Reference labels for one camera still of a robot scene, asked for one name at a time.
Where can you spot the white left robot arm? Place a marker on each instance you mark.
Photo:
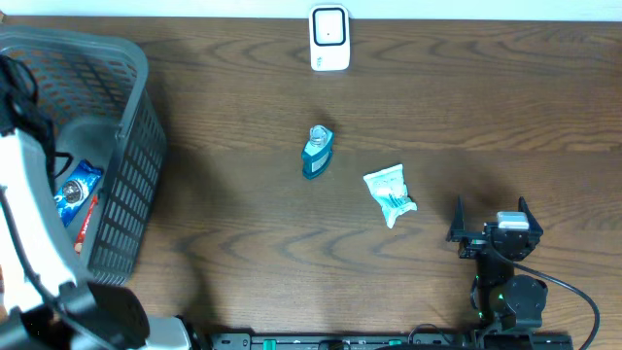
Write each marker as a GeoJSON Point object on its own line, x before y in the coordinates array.
{"type": "Point", "coordinates": [52, 300]}

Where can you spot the blue Oreo cookie pack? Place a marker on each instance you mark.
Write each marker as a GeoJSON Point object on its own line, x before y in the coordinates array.
{"type": "Point", "coordinates": [76, 189]}

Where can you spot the red Nescafe coffee stick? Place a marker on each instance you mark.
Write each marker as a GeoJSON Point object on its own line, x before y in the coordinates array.
{"type": "Point", "coordinates": [81, 237]}

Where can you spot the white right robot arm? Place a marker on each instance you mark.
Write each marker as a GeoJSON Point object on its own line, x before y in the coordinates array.
{"type": "Point", "coordinates": [514, 302]}

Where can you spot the green wet wipes pack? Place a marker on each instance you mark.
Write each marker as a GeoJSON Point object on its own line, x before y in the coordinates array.
{"type": "Point", "coordinates": [388, 188]}

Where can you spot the blue mouthwash bottle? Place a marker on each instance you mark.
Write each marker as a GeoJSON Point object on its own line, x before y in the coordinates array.
{"type": "Point", "coordinates": [316, 154]}

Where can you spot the grey plastic basket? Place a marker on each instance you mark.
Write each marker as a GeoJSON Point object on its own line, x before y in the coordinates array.
{"type": "Point", "coordinates": [93, 88]}

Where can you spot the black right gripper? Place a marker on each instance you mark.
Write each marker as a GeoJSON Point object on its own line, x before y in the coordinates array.
{"type": "Point", "coordinates": [474, 242]}

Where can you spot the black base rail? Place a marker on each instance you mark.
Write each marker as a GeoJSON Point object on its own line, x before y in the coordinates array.
{"type": "Point", "coordinates": [421, 340]}

